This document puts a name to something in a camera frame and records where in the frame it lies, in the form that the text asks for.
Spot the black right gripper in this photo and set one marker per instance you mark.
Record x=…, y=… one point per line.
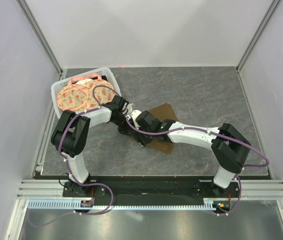
x=136, y=135

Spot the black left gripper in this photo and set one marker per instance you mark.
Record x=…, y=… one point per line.
x=125, y=130

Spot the brown cloth napkin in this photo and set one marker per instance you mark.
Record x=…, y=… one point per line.
x=162, y=112

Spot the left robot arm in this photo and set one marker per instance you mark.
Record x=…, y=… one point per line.
x=71, y=132

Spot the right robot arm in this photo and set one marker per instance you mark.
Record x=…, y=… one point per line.
x=230, y=148

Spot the white plastic basket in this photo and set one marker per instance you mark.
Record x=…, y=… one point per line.
x=104, y=71

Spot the orange floral mesh bag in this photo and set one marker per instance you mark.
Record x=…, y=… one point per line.
x=81, y=98

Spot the white cloth in basket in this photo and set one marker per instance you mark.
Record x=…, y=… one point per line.
x=84, y=82

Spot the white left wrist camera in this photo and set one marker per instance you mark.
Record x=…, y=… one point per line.
x=128, y=108

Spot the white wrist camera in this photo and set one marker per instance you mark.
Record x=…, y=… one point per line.
x=128, y=108
x=134, y=114

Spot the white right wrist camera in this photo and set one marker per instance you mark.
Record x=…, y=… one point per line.
x=134, y=114

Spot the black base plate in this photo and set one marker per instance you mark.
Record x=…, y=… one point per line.
x=192, y=186

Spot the slotted cable duct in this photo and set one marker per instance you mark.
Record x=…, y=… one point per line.
x=78, y=204

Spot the left aluminium frame post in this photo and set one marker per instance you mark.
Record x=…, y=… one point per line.
x=39, y=34

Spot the aluminium frame post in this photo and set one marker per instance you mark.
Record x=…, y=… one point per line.
x=39, y=34
x=258, y=33

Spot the right aluminium frame post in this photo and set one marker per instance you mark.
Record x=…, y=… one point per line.
x=258, y=33

